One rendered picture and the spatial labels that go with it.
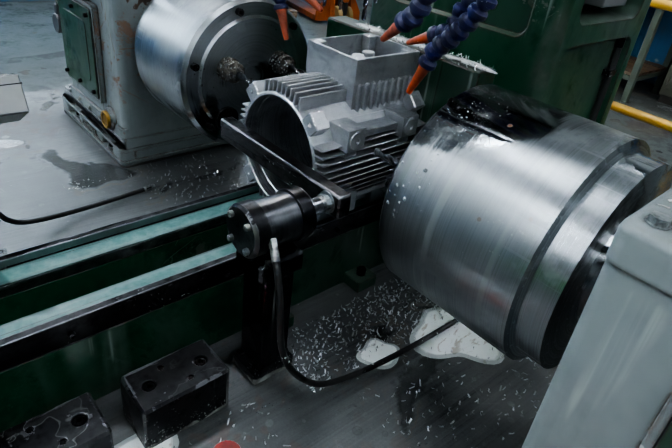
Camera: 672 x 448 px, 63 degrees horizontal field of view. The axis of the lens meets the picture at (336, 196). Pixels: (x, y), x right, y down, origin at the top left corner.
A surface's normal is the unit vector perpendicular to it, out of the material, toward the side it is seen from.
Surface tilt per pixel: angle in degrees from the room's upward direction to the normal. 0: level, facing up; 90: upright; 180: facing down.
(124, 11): 90
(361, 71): 90
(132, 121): 90
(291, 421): 0
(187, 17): 43
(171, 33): 62
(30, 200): 0
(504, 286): 84
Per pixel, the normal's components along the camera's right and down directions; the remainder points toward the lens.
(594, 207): -0.39, -0.51
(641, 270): -0.75, 0.25
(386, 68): 0.65, 0.44
